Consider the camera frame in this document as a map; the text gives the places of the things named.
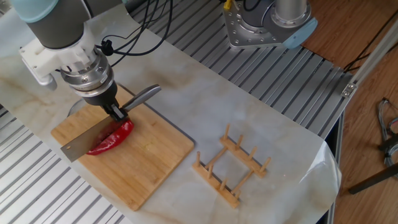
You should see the grey cable bundle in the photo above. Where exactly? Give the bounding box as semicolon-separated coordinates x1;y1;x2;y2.
377;98;398;170

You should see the steel cleaver knife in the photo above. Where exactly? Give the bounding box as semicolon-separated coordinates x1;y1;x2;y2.
60;83;162;163

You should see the red chili pepper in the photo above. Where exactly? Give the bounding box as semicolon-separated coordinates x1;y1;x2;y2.
86;119;135;156

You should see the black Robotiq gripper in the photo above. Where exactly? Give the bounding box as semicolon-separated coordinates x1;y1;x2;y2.
81;80;129;123

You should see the wooden peg rack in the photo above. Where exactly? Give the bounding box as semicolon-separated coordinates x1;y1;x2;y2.
192;123;272;209

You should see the black floor cable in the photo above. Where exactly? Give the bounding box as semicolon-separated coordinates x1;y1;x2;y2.
343;11;398;74

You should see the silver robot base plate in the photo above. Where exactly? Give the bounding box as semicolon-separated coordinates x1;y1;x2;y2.
223;2;295;49

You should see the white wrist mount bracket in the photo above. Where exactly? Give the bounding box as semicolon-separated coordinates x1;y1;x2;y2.
18;26;96;78

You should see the wooden cutting board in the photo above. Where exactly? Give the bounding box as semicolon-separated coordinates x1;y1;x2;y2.
50;82;196;212

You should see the glossy marble pattern mat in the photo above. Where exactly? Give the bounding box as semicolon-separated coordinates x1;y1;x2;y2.
0;0;343;224

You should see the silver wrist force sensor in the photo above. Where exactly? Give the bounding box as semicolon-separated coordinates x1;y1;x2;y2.
60;49;115;98

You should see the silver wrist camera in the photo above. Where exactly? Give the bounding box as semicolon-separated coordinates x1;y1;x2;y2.
20;57;58;91

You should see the aluminium frame post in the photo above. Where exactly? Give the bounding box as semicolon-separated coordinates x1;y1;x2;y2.
340;18;398;99

